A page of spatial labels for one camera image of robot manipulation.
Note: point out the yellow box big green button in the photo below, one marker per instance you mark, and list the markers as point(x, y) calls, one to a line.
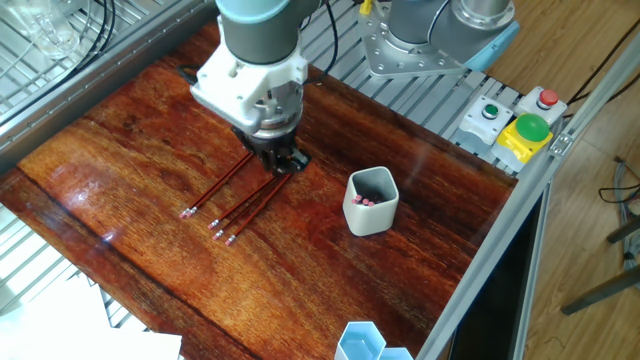
point(520, 142)

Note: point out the white square ceramic pen holder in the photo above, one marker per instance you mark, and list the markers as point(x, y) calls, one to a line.
point(370, 222)

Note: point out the grey box small green button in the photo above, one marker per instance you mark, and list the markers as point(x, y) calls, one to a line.
point(482, 127)

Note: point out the silver wrist sensor flange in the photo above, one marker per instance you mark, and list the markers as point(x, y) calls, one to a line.
point(280, 112)

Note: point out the dark furniture leg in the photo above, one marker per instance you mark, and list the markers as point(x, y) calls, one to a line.
point(600, 292)
point(625, 230)

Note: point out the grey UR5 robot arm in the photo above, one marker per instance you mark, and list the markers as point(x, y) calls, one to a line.
point(260, 35)

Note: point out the light blue hexagonal pen holder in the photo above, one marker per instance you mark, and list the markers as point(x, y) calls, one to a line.
point(360, 342)

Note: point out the white paper sheet stack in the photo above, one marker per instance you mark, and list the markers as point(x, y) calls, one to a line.
point(75, 330)

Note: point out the red-brown wooden board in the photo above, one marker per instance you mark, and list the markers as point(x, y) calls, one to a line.
point(150, 150)

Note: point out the grey box red button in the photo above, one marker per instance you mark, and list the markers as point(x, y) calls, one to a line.
point(542, 107)

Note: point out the yellow plastic clip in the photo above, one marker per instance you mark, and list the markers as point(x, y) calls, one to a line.
point(366, 6)

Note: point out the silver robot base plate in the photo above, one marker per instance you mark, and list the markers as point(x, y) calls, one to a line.
point(390, 60)

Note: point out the clear plastic jar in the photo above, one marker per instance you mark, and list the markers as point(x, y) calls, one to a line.
point(45, 25)

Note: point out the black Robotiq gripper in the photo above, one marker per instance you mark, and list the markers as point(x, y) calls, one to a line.
point(270, 142)

